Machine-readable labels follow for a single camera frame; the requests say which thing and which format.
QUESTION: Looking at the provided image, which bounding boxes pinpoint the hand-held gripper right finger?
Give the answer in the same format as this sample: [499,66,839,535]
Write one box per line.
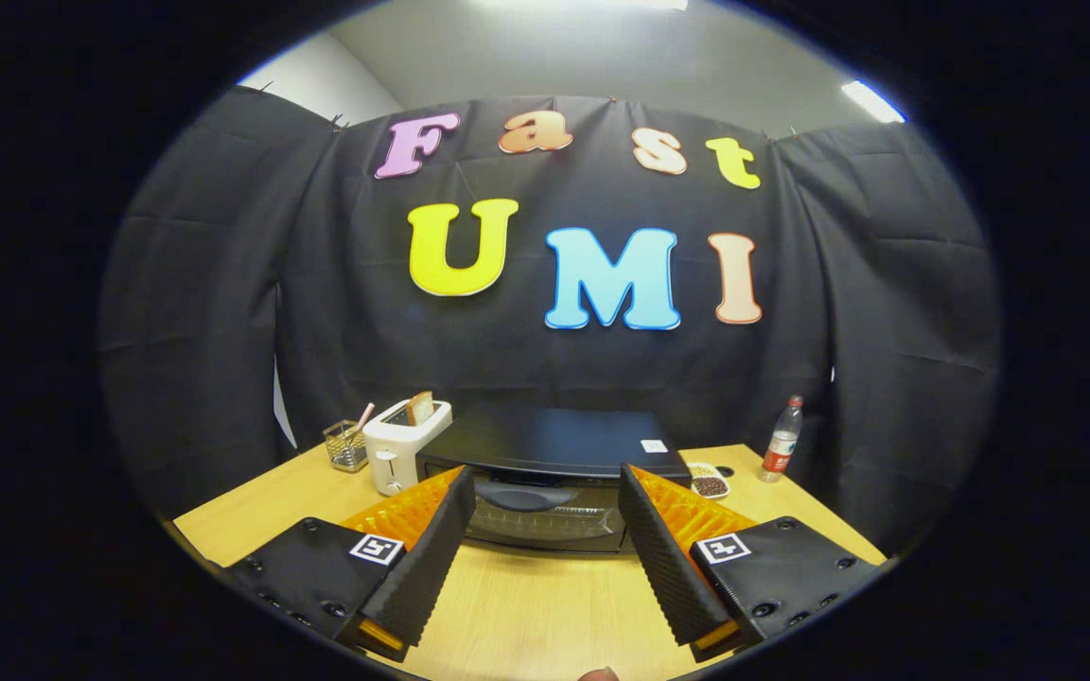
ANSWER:
[617,463,887,665]

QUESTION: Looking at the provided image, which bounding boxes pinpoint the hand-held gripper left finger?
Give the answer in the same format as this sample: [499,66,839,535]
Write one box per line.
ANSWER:
[223,465,478,663]

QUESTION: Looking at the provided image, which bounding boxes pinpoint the black toaster oven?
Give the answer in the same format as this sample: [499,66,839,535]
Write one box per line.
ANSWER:
[415,407,694,554]

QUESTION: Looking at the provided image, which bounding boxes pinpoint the white pop-up toaster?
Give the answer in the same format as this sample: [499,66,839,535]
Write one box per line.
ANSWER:
[362,397,453,498]

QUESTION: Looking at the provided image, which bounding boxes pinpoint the white divided dish with beans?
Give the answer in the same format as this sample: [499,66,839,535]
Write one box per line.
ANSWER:
[685,462,731,500]

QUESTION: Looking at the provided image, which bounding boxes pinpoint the plastic bottle with red label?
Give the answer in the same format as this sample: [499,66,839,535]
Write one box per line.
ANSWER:
[759,395,804,484]

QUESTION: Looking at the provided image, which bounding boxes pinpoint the small ceiling light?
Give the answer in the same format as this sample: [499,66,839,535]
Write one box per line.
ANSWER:
[840,79,907,125]

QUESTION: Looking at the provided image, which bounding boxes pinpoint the large ceiling light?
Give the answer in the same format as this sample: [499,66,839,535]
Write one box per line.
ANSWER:
[469,0,690,12]

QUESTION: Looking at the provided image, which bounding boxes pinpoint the wire mesh holder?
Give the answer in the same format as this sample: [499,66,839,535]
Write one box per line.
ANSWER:
[323,419,369,473]

